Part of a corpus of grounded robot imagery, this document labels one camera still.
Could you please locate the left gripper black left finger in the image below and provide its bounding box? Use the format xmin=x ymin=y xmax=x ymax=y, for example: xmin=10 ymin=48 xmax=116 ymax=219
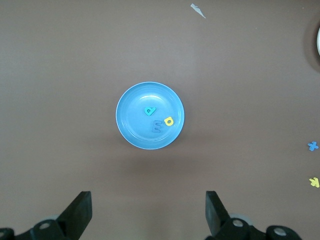
xmin=16 ymin=191 xmax=93 ymax=240

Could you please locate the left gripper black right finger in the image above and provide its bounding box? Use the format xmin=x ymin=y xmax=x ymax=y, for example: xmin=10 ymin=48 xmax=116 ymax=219
xmin=205 ymin=191 xmax=267 ymax=240

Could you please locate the blue foam letter m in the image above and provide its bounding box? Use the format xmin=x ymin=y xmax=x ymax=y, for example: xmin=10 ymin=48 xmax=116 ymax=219
xmin=151 ymin=119 xmax=163 ymax=133

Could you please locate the blue plate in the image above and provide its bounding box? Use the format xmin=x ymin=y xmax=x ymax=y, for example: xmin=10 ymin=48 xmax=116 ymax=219
xmin=115 ymin=81 xmax=186 ymax=151

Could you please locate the brown paper table cover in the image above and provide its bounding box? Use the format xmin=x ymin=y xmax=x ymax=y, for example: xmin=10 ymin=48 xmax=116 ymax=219
xmin=0 ymin=0 xmax=320 ymax=240

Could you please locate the white tape scrap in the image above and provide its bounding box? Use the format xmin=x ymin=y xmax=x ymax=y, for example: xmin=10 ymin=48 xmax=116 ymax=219
xmin=190 ymin=3 xmax=207 ymax=19

